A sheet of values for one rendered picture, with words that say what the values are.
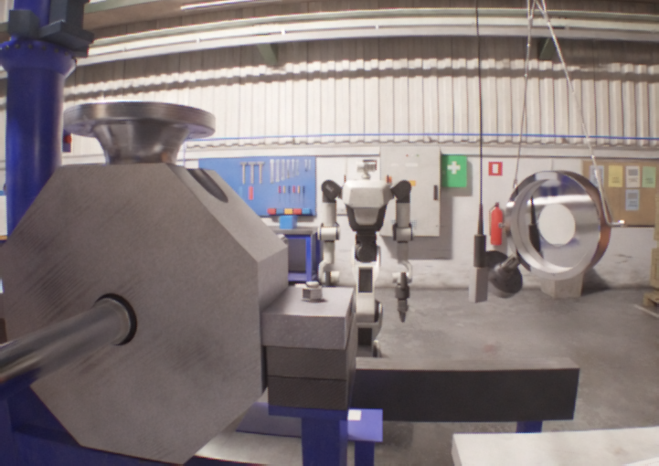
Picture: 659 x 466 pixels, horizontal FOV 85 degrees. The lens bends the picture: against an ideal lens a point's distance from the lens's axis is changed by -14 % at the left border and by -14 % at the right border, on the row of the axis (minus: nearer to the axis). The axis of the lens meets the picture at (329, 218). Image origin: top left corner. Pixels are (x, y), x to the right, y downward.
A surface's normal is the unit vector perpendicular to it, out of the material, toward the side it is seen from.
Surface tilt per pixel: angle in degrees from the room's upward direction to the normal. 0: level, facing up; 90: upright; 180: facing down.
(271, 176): 90
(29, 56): 129
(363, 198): 90
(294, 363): 90
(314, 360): 90
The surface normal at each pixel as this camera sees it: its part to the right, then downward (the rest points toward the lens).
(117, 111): 0.15, 0.05
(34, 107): 0.56, 0.04
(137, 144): 0.32, 0.40
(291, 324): -0.12, 0.05
